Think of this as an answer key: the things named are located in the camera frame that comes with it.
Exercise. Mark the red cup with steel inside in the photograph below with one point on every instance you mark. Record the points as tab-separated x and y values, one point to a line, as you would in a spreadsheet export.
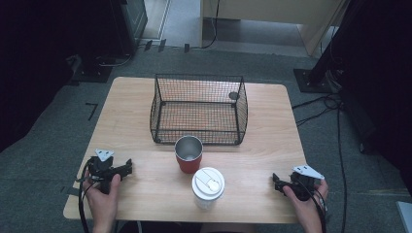
188	165

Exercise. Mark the person's left hand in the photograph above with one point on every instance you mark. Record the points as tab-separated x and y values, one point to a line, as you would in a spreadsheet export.
103	202

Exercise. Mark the white cup with lid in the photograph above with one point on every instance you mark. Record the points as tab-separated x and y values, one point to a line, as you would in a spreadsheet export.
208	184

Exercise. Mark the black stand base plate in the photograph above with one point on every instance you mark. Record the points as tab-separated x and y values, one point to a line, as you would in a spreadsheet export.
312	81
92	73

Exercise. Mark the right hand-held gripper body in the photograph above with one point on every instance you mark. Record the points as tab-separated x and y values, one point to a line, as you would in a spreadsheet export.
302	187

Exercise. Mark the person's right hand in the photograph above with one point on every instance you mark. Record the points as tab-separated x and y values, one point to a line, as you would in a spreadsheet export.
307	208

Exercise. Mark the white object at floor edge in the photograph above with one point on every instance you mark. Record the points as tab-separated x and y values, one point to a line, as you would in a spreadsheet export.
405	216

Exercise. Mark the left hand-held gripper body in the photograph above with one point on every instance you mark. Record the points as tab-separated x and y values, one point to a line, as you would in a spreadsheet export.
98	168

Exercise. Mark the beige wooden furniture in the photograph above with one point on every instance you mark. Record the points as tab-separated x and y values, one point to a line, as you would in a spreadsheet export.
275	9

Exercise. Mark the dark equipment cabinet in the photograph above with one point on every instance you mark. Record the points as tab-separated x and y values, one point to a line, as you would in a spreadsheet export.
129	26

